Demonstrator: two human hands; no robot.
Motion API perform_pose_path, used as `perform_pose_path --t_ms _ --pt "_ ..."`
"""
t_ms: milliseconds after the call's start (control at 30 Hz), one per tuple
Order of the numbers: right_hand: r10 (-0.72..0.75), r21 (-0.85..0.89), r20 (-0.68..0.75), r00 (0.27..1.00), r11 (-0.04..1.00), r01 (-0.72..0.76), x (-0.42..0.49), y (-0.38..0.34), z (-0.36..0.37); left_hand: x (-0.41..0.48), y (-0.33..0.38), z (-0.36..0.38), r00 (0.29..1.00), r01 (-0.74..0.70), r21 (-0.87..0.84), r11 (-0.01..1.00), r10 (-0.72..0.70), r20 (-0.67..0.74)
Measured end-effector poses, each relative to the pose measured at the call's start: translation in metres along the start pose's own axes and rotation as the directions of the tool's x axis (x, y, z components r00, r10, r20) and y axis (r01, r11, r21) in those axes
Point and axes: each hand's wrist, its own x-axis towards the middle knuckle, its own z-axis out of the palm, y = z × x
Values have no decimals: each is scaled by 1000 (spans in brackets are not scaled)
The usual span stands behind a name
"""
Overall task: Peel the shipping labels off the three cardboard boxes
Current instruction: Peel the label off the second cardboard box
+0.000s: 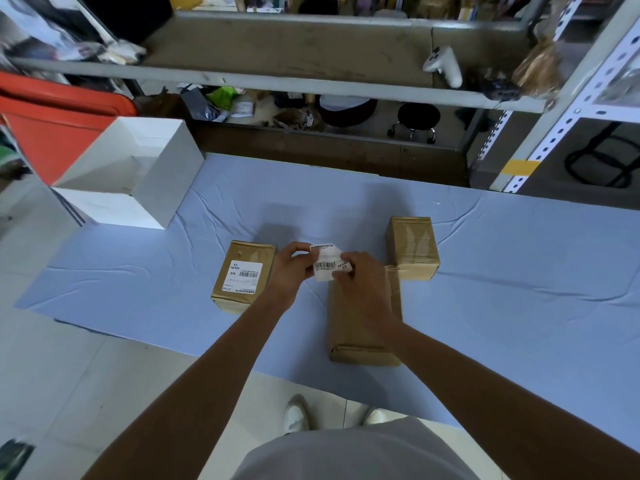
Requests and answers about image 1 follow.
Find person's right hand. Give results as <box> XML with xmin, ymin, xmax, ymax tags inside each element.
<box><xmin>331</xmin><ymin>251</ymin><xmax>399</xmax><ymax>335</ymax></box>

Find person's left hand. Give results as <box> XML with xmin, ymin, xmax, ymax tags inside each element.
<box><xmin>263</xmin><ymin>241</ymin><xmax>320</xmax><ymax>311</ymax></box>

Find white barcode label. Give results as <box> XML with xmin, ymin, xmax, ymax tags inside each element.
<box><xmin>222</xmin><ymin>259</ymin><xmax>264</xmax><ymax>295</ymax></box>
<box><xmin>309</xmin><ymin>243</ymin><xmax>353</xmax><ymax>283</ymax></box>

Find medium brown cardboard box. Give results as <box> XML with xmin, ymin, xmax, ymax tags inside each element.
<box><xmin>210</xmin><ymin>240</ymin><xmax>277</xmax><ymax>315</ymax></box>

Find large cardboard box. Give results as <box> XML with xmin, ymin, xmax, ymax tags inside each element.
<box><xmin>327</xmin><ymin>265</ymin><xmax>403</xmax><ymax>367</ymax></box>

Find small brown cardboard box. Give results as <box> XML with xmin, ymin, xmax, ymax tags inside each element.
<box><xmin>385</xmin><ymin>216</ymin><xmax>441</xmax><ymax>282</ymax></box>

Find white bin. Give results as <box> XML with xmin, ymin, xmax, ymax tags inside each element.
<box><xmin>51</xmin><ymin>116</ymin><xmax>205</xmax><ymax>231</ymax></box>

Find person's right forearm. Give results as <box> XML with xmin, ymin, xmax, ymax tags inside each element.
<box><xmin>382</xmin><ymin>317</ymin><xmax>640</xmax><ymax>480</ymax></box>

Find person's left forearm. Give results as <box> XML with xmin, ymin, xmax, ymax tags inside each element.
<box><xmin>82</xmin><ymin>294</ymin><xmax>291</xmax><ymax>480</ymax></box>

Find person's right white shoe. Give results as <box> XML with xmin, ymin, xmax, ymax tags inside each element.
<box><xmin>363</xmin><ymin>407</ymin><xmax>396</xmax><ymax>427</ymax></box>

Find person's white shoe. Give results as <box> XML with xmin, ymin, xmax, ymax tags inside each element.
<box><xmin>363</xmin><ymin>407</ymin><xmax>396</xmax><ymax>427</ymax></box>
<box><xmin>283</xmin><ymin>394</ymin><xmax>311</xmax><ymax>435</ymax></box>

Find person's left white shoe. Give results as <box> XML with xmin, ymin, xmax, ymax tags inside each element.
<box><xmin>283</xmin><ymin>394</ymin><xmax>311</xmax><ymax>435</ymax></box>

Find person's white shirt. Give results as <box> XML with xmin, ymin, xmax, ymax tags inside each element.
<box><xmin>232</xmin><ymin>417</ymin><xmax>481</xmax><ymax>480</ymax></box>

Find blue table cloth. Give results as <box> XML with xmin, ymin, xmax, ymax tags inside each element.
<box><xmin>15</xmin><ymin>153</ymin><xmax>640</xmax><ymax>453</ymax></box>

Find black rolling stool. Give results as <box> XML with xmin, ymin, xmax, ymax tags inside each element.
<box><xmin>387</xmin><ymin>102</ymin><xmax>442</xmax><ymax>145</ymax></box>

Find bright green bag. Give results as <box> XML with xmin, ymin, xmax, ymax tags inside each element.
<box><xmin>207</xmin><ymin>85</ymin><xmax>241</xmax><ymax>111</ymax></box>

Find yellow tape strip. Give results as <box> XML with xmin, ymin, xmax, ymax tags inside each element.
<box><xmin>499</xmin><ymin>158</ymin><xmax>542</xmax><ymax>177</ymax></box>

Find gray plastic bag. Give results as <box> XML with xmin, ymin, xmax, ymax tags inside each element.
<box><xmin>179</xmin><ymin>87</ymin><xmax>221</xmax><ymax>123</ymax></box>

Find long gray shelf board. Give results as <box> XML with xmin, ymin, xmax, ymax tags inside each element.
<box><xmin>9</xmin><ymin>9</ymin><xmax>549</xmax><ymax>114</ymax></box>

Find white handheld controller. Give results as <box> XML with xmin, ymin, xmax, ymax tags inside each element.
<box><xmin>422</xmin><ymin>44</ymin><xmax>465</xmax><ymax>89</ymax></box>

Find small black device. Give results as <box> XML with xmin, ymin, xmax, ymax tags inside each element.
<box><xmin>482</xmin><ymin>77</ymin><xmax>523</xmax><ymax>101</ymax></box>

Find crinkled brown bag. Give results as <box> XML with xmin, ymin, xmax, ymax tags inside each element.
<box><xmin>511</xmin><ymin>42</ymin><xmax>563</xmax><ymax>98</ymax></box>

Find red plastic chair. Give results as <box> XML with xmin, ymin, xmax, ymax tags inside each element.
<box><xmin>0</xmin><ymin>70</ymin><xmax>139</xmax><ymax>187</ymax></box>

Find white crumpled cloth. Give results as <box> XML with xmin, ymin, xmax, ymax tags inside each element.
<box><xmin>97</xmin><ymin>38</ymin><xmax>147</xmax><ymax>65</ymax></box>

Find small clear plastic bag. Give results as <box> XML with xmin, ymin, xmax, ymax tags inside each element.
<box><xmin>597</xmin><ymin>59</ymin><xmax>640</xmax><ymax>108</ymax></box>

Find dark green bag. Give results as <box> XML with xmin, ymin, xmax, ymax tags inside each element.
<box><xmin>0</xmin><ymin>438</ymin><xmax>36</xmax><ymax>480</ymax></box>

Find hanging clothes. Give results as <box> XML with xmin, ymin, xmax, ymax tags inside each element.
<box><xmin>0</xmin><ymin>0</ymin><xmax>173</xmax><ymax>63</ymax></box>

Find white perforated shelf post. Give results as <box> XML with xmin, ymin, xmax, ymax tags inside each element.
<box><xmin>489</xmin><ymin>0</ymin><xmax>640</xmax><ymax>194</ymax></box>
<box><xmin>477</xmin><ymin>110</ymin><xmax>513</xmax><ymax>161</ymax></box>

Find black wire stand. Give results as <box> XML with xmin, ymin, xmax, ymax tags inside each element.
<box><xmin>563</xmin><ymin>122</ymin><xmax>640</xmax><ymax>189</ymax></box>

